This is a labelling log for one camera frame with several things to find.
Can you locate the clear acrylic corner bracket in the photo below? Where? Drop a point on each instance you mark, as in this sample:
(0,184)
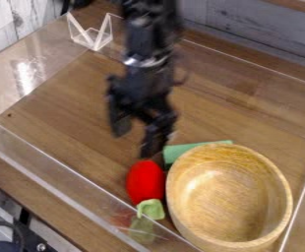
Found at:
(91,38)

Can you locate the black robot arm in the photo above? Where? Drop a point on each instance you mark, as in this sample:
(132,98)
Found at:
(152,27)

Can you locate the green rectangular block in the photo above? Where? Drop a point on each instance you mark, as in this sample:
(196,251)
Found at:
(174,151)

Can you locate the wooden bowl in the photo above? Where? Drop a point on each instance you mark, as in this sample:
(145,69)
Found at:
(228,198)

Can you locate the clear acrylic front wall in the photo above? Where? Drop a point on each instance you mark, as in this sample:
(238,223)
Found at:
(93,219)

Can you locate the red felt strawberry toy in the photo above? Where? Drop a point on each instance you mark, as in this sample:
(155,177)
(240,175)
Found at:
(144,188)

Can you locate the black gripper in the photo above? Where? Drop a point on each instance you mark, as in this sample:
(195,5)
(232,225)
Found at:
(137,94)

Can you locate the black clamp base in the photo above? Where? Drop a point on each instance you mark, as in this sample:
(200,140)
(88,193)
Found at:
(33,241)

